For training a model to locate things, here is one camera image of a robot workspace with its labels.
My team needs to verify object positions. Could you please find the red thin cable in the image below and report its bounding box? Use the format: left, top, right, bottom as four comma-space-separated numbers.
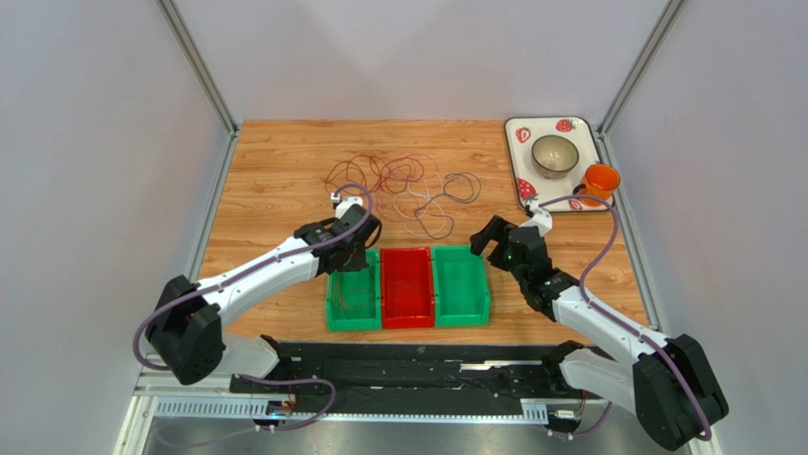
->
323, 154, 428, 207

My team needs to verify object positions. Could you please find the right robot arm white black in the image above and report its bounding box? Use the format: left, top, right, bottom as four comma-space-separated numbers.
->
469, 216, 728, 451

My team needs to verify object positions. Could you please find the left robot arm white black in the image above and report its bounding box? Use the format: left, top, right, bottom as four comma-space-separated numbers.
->
136, 204, 382, 386

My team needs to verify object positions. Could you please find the left green plastic bin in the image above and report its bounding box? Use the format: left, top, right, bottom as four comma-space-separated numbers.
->
325, 249, 381, 332

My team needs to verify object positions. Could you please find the green plastic bin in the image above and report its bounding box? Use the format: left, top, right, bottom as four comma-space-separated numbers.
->
325, 249, 381, 332
432, 246, 490, 327

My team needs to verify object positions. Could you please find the red plastic bin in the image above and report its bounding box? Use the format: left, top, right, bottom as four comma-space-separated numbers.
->
379, 247, 435, 329

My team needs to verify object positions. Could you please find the right green plastic bin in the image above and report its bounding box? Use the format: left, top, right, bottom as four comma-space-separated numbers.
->
432, 246, 490, 327

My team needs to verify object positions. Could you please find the grey ceramic bowl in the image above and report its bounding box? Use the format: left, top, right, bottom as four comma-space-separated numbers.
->
531, 135, 579, 179

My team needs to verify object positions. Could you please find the strawberry pattern white tray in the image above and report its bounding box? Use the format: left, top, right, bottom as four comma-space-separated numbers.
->
504, 116, 606, 213

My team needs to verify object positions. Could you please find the orange mug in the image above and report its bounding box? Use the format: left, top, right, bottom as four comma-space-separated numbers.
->
573, 163, 622, 201

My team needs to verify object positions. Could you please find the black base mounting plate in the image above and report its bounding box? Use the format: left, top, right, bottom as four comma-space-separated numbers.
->
268, 342, 594, 416

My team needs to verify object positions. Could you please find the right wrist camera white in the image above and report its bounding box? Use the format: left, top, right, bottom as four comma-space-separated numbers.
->
521, 207, 553, 237

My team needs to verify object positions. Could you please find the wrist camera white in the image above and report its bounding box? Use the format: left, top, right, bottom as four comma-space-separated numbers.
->
330, 192, 364, 219
521, 207, 553, 237

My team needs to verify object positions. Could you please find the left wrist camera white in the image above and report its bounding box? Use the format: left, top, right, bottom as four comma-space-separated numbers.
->
330, 192, 364, 219

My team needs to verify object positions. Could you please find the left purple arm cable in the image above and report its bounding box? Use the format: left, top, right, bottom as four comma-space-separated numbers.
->
132, 182, 375, 433

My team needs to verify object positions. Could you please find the white thin cable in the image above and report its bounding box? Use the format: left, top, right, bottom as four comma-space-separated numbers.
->
391, 173, 443, 240

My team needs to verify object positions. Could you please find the pink thin cable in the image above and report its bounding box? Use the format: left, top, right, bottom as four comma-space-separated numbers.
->
365, 154, 443, 228

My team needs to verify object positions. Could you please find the right aluminium frame post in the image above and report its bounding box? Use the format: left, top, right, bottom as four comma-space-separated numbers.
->
598, 0, 688, 137

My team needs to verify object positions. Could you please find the aluminium frame post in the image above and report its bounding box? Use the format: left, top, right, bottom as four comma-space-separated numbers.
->
156, 0, 239, 137
598, 0, 688, 137

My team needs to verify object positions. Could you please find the aluminium rail front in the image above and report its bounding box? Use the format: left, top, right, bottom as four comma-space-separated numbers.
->
136, 356, 550, 425

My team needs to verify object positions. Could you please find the left aluminium frame post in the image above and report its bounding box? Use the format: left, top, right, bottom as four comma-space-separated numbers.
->
156, 0, 239, 137

